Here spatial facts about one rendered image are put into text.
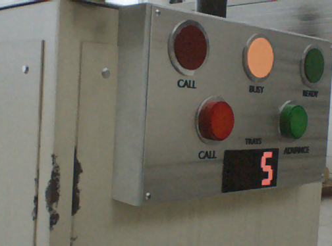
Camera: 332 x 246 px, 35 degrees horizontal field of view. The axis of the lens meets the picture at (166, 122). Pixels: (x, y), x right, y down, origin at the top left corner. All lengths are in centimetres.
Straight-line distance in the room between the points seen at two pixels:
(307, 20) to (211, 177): 24
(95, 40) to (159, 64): 5
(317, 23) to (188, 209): 25
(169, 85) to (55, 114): 8
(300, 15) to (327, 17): 3
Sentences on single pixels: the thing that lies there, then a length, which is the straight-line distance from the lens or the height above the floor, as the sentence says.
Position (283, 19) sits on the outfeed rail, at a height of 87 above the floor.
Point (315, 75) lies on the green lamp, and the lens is 50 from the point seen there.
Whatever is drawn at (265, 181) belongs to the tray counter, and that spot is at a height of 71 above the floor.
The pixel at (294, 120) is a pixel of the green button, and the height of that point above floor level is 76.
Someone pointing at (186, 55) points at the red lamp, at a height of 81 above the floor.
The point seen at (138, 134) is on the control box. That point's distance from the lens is 35.
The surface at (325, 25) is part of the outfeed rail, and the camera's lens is 56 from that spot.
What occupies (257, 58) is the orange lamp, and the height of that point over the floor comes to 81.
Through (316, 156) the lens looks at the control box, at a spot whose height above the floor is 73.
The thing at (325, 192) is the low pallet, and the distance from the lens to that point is 465.
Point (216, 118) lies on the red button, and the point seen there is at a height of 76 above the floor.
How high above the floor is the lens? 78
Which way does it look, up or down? 3 degrees down
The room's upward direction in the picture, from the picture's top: 3 degrees clockwise
